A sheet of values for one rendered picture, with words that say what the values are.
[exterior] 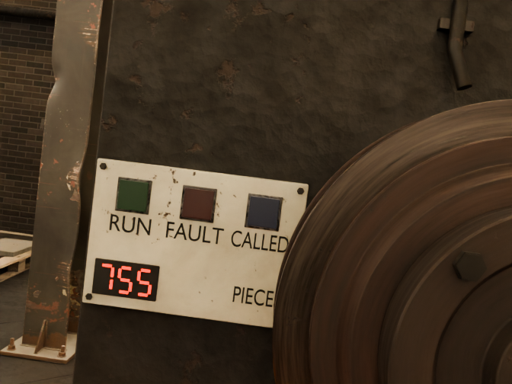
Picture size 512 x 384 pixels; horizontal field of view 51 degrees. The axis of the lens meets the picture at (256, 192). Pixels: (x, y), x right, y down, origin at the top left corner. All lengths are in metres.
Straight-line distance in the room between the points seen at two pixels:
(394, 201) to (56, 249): 2.95
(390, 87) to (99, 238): 0.40
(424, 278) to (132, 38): 0.46
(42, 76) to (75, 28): 4.00
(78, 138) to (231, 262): 2.66
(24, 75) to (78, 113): 4.19
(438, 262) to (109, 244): 0.40
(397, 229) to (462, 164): 0.09
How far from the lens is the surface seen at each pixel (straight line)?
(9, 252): 5.37
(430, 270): 0.46
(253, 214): 0.65
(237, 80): 0.68
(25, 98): 7.39
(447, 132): 0.54
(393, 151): 0.53
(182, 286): 0.67
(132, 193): 0.67
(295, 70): 0.68
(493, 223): 0.47
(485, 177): 0.52
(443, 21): 0.70
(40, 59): 7.37
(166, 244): 0.67
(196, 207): 0.65
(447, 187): 0.51
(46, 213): 3.35
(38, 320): 3.48
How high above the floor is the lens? 1.26
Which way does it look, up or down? 3 degrees down
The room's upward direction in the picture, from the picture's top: 7 degrees clockwise
